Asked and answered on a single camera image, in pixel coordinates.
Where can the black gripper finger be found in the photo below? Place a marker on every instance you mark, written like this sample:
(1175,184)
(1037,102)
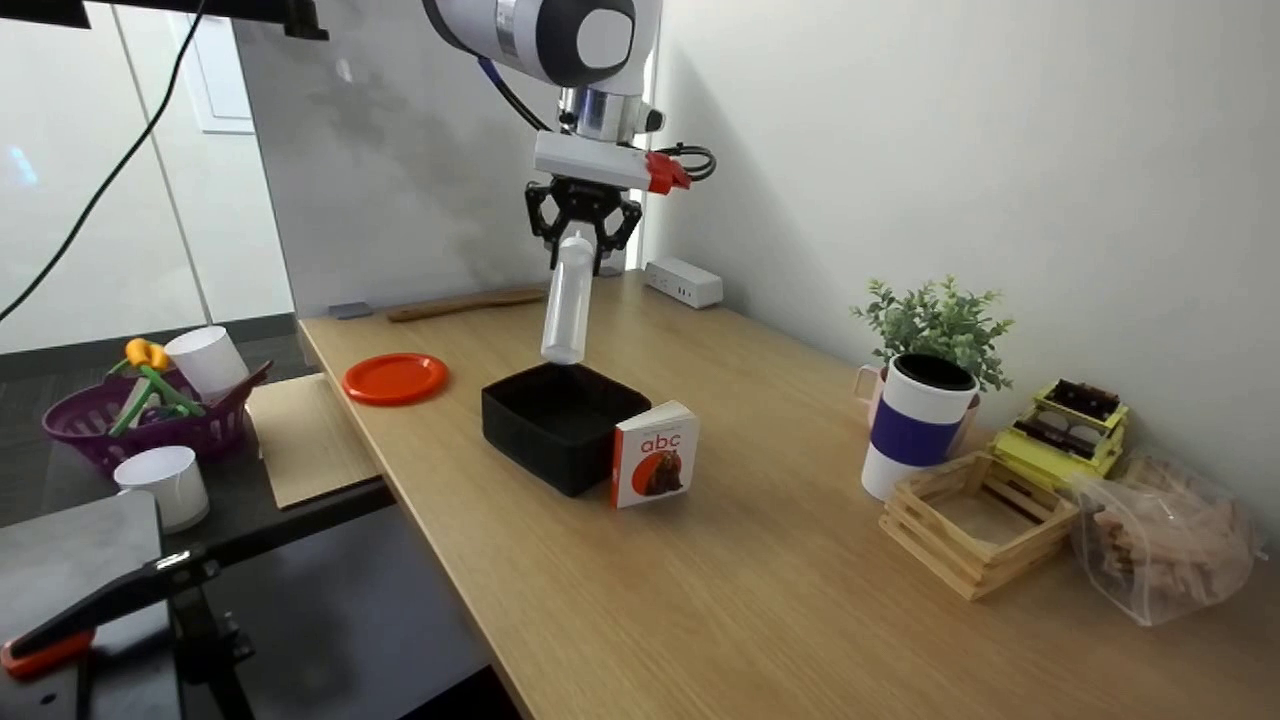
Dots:
(540,219)
(621,227)

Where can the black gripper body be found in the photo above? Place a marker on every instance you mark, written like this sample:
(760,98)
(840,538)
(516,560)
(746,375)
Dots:
(585,200)

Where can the translucent squeeze sauce bottle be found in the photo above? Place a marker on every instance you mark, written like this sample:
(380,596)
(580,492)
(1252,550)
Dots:
(568,300)

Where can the white book with red circle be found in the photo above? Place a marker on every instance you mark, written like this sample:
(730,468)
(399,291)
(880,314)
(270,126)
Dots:
(657,459)

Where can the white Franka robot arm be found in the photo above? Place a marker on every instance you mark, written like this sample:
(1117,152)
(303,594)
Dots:
(532,35)

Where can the white electronic device box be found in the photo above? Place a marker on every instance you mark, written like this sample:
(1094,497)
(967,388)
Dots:
(684,281)

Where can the black square box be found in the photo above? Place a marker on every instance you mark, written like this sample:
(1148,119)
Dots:
(552,432)

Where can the yellow box stack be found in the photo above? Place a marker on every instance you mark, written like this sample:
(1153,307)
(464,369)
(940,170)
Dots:
(1067,432)

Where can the long wooden stick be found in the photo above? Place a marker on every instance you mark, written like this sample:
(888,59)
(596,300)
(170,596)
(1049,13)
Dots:
(464,307)

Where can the orange round plate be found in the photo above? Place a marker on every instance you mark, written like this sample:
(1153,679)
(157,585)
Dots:
(394,378)

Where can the brown cardboard sheet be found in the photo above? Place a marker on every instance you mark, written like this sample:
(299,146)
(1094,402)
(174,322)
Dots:
(315,443)

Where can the green plant in pink pot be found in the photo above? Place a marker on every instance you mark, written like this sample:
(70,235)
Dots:
(940,322)

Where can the black overhead fixture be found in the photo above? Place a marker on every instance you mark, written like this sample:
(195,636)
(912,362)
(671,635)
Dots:
(265,13)

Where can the white cup with blue band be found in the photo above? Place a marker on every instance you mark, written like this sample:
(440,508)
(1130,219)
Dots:
(919,427)

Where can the white paper cup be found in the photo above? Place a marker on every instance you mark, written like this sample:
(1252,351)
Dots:
(211,362)

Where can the yellow orange toy fruit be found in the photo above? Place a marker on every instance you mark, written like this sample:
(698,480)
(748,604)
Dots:
(145,353)

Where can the green toy vegetable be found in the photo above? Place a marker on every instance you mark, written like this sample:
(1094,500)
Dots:
(151,397)

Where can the wooden slat crate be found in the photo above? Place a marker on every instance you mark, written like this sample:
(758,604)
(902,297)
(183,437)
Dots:
(934,540)

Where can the black side table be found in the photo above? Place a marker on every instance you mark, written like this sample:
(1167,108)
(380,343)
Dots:
(345,613)

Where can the purple plastic basket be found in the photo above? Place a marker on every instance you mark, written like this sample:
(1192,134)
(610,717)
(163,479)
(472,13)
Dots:
(145,437)

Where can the white cylindrical container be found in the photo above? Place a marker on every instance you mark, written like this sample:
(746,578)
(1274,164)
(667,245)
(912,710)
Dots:
(163,480)

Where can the grey flat mat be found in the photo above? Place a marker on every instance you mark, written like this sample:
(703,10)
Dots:
(66,560)

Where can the plastic bag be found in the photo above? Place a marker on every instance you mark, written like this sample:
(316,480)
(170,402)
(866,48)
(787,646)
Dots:
(1175,544)

